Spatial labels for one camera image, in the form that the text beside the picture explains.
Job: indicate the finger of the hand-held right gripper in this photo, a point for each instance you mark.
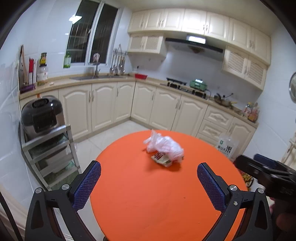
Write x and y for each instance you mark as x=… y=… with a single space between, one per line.
x=252 y=166
x=266 y=158

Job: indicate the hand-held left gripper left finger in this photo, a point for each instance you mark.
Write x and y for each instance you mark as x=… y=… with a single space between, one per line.
x=86 y=185

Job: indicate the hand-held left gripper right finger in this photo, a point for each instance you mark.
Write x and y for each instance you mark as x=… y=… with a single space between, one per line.
x=210 y=187

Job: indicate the white wrapper red print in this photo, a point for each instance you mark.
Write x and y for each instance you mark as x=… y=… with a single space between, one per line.
x=161 y=160

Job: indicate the pink clear plastic bag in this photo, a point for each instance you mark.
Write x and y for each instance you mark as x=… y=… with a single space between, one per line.
x=164 y=146

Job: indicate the person's right hand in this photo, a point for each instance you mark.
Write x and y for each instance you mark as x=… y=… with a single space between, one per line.
x=284 y=220

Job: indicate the gold patterned package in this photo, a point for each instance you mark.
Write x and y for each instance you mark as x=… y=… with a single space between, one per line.
x=248 y=182

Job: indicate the clear rice bag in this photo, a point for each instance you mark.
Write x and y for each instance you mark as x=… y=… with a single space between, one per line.
x=227 y=148

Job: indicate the metal shelf cart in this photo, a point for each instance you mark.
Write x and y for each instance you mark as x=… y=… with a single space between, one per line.
x=53 y=157

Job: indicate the clear bottle red label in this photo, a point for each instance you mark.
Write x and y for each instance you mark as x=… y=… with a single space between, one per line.
x=246 y=111

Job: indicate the metal wok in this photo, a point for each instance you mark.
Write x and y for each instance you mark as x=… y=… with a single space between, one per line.
x=222 y=101

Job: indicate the round metal lid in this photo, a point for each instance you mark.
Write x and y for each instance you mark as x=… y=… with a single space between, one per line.
x=293 y=88

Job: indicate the black rice cooker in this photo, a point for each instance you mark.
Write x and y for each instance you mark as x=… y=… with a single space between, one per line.
x=41 y=115

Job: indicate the cream base cabinets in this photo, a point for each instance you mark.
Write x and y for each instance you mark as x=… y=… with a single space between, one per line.
x=161 y=109

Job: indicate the large lattice door cabinet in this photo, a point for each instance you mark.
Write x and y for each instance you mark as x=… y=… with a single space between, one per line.
x=240 y=64

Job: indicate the green electric pot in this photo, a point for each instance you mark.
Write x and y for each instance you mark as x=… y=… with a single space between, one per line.
x=198 y=84

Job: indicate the gas stove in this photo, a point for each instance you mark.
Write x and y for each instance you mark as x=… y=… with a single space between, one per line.
x=182 y=90

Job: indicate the steel double sink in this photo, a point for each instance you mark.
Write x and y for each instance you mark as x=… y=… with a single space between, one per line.
x=92 y=77

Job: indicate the black grill pan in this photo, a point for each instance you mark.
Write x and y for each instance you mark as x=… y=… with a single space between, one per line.
x=176 y=80

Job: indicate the metal faucet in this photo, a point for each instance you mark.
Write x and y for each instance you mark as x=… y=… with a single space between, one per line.
x=96 y=71

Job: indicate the purple knife rack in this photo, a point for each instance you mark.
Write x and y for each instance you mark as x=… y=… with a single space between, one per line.
x=29 y=87

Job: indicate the hanging metal ladle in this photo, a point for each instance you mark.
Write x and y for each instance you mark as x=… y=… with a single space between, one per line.
x=115 y=70
x=121 y=68
x=111 y=69

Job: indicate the large clear jar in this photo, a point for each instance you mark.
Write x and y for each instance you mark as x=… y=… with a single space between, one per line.
x=42 y=75

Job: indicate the red plastic basin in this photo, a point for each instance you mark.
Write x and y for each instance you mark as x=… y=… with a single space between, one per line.
x=141 y=76

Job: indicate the green label bottle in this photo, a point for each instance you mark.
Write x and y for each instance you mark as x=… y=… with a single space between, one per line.
x=67 y=61

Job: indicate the pink scrubber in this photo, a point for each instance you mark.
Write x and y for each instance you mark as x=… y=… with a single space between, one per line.
x=96 y=58

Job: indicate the yellow label small jar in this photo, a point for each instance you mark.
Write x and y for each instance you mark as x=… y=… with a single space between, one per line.
x=43 y=59

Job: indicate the black range hood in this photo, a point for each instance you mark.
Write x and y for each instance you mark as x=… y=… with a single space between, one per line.
x=196 y=42

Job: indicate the wooden cutting board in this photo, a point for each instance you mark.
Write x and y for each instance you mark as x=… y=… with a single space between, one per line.
x=22 y=64

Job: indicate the sliding window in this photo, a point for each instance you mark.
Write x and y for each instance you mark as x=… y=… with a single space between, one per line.
x=81 y=34

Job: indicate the small lattice door cabinet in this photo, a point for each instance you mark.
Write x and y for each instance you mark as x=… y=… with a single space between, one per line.
x=145 y=44

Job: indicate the wall utensil rack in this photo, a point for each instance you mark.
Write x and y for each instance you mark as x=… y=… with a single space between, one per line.
x=120 y=52

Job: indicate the cream upper wall cabinets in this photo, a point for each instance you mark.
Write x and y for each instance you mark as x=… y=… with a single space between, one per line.
x=196 y=22

